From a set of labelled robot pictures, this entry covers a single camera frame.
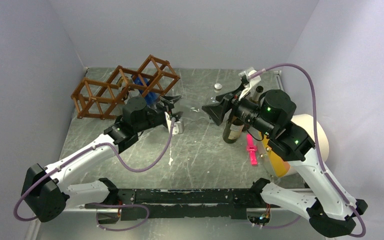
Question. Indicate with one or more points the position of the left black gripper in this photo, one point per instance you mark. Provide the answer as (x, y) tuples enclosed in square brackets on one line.
[(168, 107)]

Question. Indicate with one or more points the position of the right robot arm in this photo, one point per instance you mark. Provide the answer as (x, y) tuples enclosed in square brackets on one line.
[(331, 210)]

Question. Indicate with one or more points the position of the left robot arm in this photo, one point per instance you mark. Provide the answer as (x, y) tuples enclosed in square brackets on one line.
[(49, 190)]

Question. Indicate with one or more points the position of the brown wooden wine rack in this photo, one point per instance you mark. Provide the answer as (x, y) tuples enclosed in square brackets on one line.
[(98, 99)]

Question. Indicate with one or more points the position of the clear glass bottle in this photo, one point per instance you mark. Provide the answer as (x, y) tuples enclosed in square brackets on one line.
[(190, 111)]

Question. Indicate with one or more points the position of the dark green wine bottle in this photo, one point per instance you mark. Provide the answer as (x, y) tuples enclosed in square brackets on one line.
[(232, 130)]

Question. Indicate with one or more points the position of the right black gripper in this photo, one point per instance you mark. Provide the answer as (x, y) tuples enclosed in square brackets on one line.
[(218, 110)]

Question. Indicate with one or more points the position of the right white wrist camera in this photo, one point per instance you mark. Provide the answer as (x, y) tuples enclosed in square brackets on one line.
[(249, 78)]

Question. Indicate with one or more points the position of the clear bottle with silver cap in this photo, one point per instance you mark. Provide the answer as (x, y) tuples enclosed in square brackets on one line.
[(216, 90)]

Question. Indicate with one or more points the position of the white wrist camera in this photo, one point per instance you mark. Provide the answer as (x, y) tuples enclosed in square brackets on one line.
[(249, 78), (177, 127)]

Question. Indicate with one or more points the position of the olive wine bottle black top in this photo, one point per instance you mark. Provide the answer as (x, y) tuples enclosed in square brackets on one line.
[(258, 91)]

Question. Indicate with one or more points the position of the pink plastic piece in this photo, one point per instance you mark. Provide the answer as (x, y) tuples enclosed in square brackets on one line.
[(251, 149)]

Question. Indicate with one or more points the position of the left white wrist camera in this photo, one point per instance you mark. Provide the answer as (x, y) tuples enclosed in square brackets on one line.
[(177, 127)]

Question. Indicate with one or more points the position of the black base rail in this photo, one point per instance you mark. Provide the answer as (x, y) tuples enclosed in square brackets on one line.
[(183, 203)]

